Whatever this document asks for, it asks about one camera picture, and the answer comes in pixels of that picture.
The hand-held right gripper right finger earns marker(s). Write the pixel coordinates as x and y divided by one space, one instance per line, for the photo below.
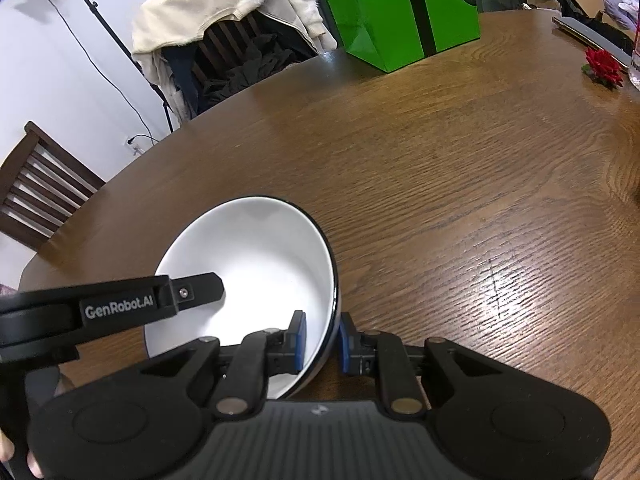
344 345

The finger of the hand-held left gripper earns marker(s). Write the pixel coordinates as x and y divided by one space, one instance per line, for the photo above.
197 290

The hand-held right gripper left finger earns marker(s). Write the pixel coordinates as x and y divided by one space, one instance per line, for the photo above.
299 340

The white bowl black rim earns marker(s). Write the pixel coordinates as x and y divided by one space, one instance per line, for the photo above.
250 260

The person's left hand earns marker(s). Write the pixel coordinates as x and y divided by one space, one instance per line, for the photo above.
5 450

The dark wooden slatted chair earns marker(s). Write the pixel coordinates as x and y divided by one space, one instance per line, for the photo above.
67 159

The dark blue garment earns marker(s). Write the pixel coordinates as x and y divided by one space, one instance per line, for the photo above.
182 75

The black crumpled garment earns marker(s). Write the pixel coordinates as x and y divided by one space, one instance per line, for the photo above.
250 75

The wooden chair with cushion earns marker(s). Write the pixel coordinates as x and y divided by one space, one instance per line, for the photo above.
225 40

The black tripod stand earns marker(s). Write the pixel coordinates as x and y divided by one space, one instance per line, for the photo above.
95 8

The green paper bag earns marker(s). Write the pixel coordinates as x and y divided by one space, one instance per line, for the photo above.
380 20

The red artificial flower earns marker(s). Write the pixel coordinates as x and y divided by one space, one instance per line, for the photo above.
605 65

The white wall outlet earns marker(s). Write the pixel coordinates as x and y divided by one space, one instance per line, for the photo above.
134 147

